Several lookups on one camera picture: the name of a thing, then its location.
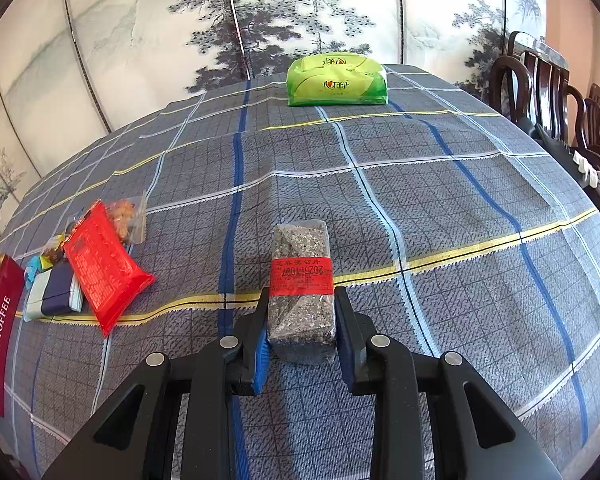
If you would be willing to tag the red snack packet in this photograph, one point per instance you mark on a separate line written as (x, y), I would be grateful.
(105, 270)

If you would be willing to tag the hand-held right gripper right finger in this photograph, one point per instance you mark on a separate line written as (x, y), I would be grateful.
(345, 355)

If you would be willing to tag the clear bag of nuts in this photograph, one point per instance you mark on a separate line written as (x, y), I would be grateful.
(126, 220)

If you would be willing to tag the green tissue pack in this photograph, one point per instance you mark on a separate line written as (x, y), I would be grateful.
(337, 80)

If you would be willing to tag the painted folding screen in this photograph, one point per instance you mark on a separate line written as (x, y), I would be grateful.
(280, 10)

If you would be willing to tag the navy and pale snack packet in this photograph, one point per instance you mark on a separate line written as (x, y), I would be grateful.
(55, 290)

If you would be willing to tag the dark wooden chair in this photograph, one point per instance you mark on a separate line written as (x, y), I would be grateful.
(597, 125)
(530, 75)

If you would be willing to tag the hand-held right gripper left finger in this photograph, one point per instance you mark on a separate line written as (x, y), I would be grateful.
(260, 360)

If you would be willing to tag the teal wrapped candy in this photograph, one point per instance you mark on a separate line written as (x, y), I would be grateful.
(34, 266)

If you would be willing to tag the sesame snack bar red label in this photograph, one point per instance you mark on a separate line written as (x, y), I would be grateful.
(300, 320)

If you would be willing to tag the red and gold tin box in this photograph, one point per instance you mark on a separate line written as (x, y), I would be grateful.
(0, 335)

